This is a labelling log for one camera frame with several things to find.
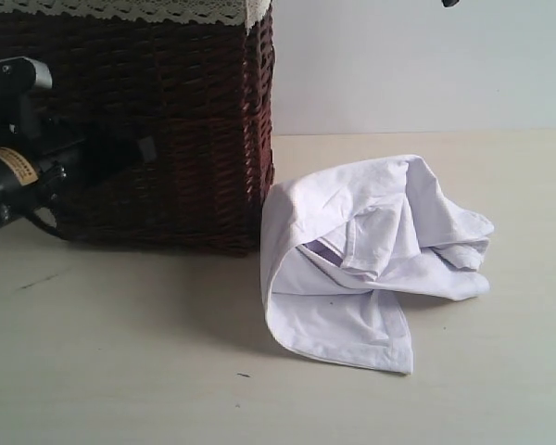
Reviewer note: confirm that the dark brown wicker basket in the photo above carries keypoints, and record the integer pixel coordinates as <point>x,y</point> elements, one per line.
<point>201,91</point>

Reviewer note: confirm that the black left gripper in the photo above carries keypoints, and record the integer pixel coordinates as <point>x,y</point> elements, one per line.
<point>47,149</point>

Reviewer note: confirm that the white t-shirt red print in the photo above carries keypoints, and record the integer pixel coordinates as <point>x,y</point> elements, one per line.
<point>339,246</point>

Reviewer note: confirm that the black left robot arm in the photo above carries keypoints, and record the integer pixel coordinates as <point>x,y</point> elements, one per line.
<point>23,201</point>

